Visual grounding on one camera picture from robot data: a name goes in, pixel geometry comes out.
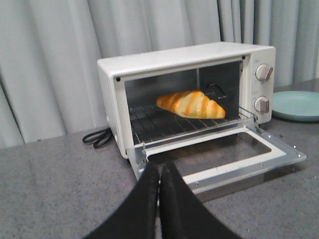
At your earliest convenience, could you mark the upper oven control knob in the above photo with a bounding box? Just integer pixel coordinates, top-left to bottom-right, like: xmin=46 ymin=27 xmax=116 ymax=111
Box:
xmin=255 ymin=64 xmax=273 ymax=82

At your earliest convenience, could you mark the black oven power cable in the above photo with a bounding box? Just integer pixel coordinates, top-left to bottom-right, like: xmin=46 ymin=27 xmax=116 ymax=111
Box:
xmin=82 ymin=129 xmax=112 ymax=150

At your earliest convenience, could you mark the metal wire oven rack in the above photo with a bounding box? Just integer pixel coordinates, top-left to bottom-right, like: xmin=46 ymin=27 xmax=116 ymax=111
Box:
xmin=129 ymin=104 xmax=258 ymax=145

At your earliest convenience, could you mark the orange striped croissant bread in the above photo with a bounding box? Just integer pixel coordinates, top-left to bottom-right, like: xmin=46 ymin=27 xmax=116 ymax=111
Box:
xmin=156 ymin=90 xmax=226 ymax=119

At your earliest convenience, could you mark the lower oven control knob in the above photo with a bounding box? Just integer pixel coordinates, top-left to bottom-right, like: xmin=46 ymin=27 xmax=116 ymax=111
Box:
xmin=254 ymin=96 xmax=270 ymax=113

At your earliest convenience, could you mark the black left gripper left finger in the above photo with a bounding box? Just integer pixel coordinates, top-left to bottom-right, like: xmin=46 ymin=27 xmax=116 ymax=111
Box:
xmin=85 ymin=163 xmax=160 ymax=239

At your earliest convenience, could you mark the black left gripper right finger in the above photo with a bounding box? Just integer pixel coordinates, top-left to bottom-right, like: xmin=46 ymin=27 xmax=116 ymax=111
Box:
xmin=159 ymin=162 xmax=240 ymax=239

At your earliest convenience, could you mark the glass oven door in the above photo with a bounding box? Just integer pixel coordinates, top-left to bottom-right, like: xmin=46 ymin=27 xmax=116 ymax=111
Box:
xmin=127 ymin=125 xmax=306 ymax=202

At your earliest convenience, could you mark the teal green plate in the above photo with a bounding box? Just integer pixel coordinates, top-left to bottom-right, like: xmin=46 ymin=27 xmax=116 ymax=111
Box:
xmin=272 ymin=91 xmax=319 ymax=122

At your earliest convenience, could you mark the grey curtain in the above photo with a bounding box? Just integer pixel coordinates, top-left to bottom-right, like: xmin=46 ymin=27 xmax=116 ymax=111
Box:
xmin=0 ymin=0 xmax=319 ymax=148

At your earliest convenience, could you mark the oven control knob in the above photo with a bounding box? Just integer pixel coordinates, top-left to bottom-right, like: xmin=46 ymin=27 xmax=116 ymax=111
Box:
xmin=254 ymin=96 xmax=270 ymax=113
xmin=255 ymin=64 xmax=273 ymax=82

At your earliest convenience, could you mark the white Toshiba toaster oven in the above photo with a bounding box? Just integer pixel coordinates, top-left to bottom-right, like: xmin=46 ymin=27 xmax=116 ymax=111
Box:
xmin=97 ymin=42 xmax=276 ymax=157

